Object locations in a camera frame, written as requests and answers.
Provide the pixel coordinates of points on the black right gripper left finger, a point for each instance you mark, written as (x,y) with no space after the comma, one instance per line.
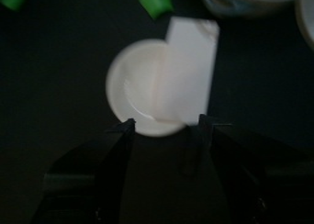
(90,172)

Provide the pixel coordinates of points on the white flat toy slice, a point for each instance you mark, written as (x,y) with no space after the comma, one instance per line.
(187,71)

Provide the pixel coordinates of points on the white round toy dish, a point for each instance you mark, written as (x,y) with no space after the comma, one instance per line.
(306,19)

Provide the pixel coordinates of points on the grey-blue toy bowl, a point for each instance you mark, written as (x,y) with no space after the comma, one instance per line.
(241,2)

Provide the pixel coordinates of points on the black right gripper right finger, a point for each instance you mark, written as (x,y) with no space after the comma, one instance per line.
(245,172)

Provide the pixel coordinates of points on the white toy plate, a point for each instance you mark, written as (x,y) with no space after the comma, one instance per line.
(135,90)

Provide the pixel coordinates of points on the green toy carrot top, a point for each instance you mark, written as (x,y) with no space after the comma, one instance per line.
(157,1)

